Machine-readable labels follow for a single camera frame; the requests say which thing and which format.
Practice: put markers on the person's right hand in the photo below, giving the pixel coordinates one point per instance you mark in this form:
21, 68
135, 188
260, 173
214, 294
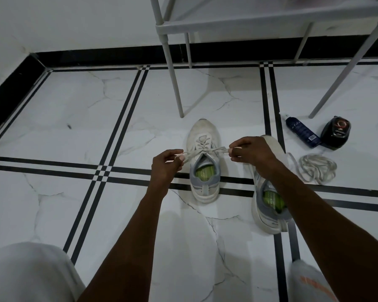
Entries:
258, 154

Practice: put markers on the white shorts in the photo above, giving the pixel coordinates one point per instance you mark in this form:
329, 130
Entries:
28, 276

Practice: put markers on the person's left forearm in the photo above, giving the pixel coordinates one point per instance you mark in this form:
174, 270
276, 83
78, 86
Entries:
123, 251

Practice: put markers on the white shoelace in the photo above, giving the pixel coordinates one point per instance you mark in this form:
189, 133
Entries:
318, 168
204, 144

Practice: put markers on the white sock with orange print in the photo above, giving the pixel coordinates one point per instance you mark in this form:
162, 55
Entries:
312, 283

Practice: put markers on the dark blue spray bottle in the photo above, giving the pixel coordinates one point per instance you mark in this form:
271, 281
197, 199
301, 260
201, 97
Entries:
302, 132

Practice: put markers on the white sneaker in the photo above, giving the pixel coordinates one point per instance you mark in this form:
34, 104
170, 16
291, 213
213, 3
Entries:
203, 128
264, 223

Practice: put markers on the grey metal shelf rack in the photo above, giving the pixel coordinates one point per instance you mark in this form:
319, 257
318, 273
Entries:
255, 21

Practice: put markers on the person's left hand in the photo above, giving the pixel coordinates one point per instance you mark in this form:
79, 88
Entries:
163, 172

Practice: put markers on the person's right forearm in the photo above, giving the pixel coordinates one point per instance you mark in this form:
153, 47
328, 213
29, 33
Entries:
330, 239

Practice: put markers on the black shoe polish container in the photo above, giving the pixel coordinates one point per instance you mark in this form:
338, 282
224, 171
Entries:
335, 133

